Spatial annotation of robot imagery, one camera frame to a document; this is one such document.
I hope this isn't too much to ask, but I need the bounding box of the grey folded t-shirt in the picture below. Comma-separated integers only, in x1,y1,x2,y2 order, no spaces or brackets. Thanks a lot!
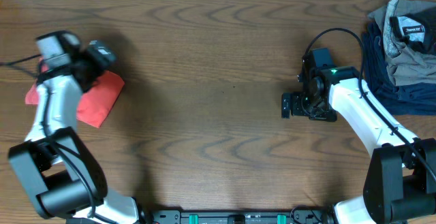
369,0,435,86

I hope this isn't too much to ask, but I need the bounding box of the navy blue folded garment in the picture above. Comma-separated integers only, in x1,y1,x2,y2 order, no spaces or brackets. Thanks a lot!
362,22,435,116

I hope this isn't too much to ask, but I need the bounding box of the black t-shirt orange contour print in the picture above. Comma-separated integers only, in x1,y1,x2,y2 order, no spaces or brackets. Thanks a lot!
390,7,435,55

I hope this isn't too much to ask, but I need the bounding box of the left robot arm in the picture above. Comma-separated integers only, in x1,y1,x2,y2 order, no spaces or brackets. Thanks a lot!
8,40,145,223

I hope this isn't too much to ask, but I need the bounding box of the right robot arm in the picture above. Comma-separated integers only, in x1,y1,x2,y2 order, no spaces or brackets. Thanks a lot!
281,67,435,223

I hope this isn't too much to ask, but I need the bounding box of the orange soccer t-shirt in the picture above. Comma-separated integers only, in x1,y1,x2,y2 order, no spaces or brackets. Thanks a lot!
25,71,125,131

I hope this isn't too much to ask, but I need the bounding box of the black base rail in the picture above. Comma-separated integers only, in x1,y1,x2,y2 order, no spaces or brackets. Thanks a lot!
151,208,337,224

